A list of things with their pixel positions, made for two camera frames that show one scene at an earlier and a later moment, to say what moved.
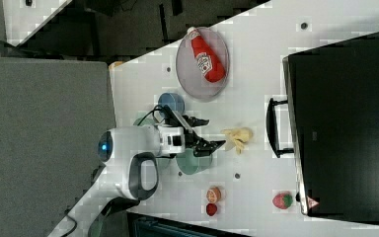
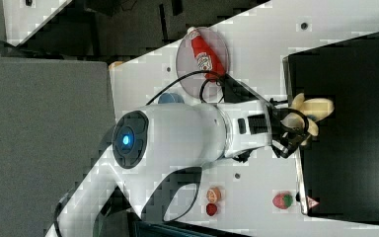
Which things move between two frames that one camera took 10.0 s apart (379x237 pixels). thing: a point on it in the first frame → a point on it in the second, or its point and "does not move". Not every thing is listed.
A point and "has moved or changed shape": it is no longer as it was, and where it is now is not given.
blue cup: (174, 101) does not move
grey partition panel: (41, 121) does not move
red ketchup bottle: (209, 63) does not move
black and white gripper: (177, 139) → (284, 140)
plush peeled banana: (236, 138) has moved or changed shape
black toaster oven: (341, 121) does not move
